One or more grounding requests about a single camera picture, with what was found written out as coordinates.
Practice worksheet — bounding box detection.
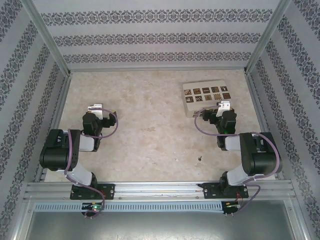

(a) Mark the white box with brown pictures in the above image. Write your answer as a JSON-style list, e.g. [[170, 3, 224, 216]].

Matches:
[[182, 79, 232, 119]]

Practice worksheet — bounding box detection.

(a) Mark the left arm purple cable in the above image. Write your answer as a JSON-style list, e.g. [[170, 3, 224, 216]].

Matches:
[[63, 107, 119, 219]]

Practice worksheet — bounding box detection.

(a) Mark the aluminium mounting rail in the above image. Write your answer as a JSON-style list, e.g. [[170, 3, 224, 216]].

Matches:
[[23, 180, 299, 201]]

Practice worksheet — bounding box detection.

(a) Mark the slotted grey cable duct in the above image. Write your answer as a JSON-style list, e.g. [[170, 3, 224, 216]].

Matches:
[[33, 201, 224, 213]]

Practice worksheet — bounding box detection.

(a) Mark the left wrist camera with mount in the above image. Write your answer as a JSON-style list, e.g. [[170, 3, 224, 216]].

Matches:
[[87, 102, 104, 120]]

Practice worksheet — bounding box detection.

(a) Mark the aluminium frame post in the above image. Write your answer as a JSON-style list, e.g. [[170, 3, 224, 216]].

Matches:
[[20, 0, 73, 76], [243, 0, 294, 75]]

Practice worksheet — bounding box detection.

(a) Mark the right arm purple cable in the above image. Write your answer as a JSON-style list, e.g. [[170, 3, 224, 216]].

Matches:
[[194, 106, 280, 214]]

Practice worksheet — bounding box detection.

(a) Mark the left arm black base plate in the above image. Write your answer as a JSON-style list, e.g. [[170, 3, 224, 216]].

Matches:
[[69, 183, 116, 201]]

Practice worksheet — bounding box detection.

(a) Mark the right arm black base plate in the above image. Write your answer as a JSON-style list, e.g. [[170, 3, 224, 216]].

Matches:
[[200, 182, 250, 200]]

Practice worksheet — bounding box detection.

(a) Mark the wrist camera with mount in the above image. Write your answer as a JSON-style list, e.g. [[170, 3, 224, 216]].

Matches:
[[216, 99, 232, 117], [87, 102, 104, 120]]

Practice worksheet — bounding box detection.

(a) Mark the aluminium side rail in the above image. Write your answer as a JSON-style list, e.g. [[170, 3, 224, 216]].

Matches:
[[33, 73, 73, 182], [243, 72, 286, 181]]

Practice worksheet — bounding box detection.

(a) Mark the grey metal sheet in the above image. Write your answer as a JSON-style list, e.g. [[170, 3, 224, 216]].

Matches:
[[23, 210, 305, 240]]

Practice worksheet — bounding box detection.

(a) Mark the thin aluminium wall rail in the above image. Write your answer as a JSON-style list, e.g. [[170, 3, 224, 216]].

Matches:
[[68, 67, 247, 74]]

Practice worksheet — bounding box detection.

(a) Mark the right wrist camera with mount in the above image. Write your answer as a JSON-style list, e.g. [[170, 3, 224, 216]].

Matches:
[[216, 99, 232, 117]]

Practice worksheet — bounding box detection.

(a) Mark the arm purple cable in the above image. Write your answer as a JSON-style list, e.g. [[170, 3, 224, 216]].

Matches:
[[194, 106, 280, 214], [63, 107, 119, 219]]

